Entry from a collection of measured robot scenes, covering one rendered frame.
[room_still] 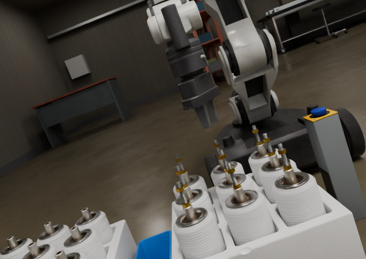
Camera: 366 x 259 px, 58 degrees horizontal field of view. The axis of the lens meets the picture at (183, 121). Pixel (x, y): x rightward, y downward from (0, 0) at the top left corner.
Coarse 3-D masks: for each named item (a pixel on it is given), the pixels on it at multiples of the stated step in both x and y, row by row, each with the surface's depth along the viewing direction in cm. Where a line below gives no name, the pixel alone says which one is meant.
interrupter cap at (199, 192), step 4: (192, 192) 87; (196, 192) 86; (200, 192) 85; (180, 196) 87; (196, 196) 83; (200, 196) 83; (176, 200) 86; (180, 200) 85; (188, 200) 83; (192, 200) 82; (176, 204) 84; (180, 204) 83
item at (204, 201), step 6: (204, 192) 85; (204, 198) 83; (174, 204) 85; (192, 204) 81; (198, 204) 81; (204, 204) 82; (210, 204) 84; (174, 210) 85; (180, 210) 82; (210, 210) 84
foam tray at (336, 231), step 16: (320, 192) 78; (272, 208) 79; (336, 208) 70; (224, 224) 80; (304, 224) 68; (320, 224) 67; (336, 224) 67; (352, 224) 67; (176, 240) 81; (224, 240) 74; (256, 240) 69; (272, 240) 67; (288, 240) 67; (304, 240) 67; (320, 240) 67; (336, 240) 67; (352, 240) 67; (176, 256) 74; (224, 256) 68; (240, 256) 67; (256, 256) 67; (272, 256) 67; (288, 256) 68; (304, 256) 68; (320, 256) 68; (336, 256) 68; (352, 256) 68
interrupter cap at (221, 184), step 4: (236, 176) 87; (240, 176) 85; (244, 176) 84; (224, 180) 87; (240, 180) 83; (244, 180) 82; (220, 184) 85; (224, 184) 84; (228, 184) 83; (232, 184) 82; (224, 188) 82
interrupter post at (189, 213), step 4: (184, 208) 73; (188, 208) 72; (192, 208) 73; (184, 212) 73; (188, 212) 72; (192, 212) 73; (188, 216) 73; (192, 216) 73; (196, 216) 74; (188, 220) 73
